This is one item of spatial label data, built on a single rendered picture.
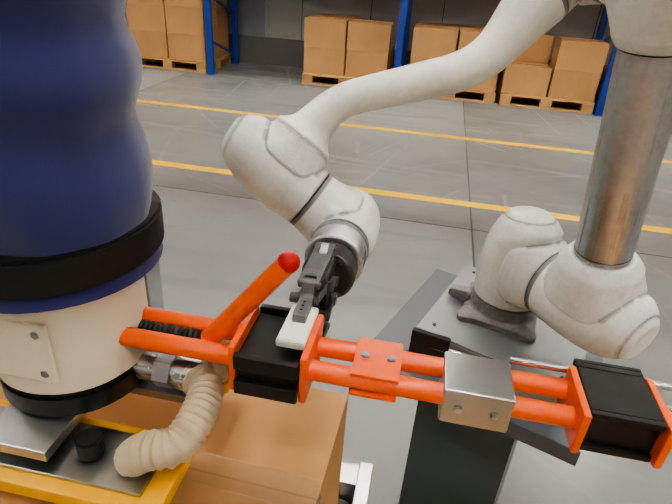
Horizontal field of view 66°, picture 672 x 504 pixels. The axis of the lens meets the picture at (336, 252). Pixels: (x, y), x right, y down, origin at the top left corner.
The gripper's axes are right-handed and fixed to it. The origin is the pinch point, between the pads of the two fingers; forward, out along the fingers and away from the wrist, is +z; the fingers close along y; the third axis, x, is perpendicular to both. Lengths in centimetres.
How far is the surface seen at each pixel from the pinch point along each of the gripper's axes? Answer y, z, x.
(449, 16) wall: 19, -838, -17
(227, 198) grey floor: 116, -289, 125
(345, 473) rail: 58, -32, -4
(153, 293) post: 32, -49, 46
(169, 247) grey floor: 117, -209, 131
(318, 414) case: 23.2, -13.8, -0.5
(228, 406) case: 23.2, -11.9, 13.3
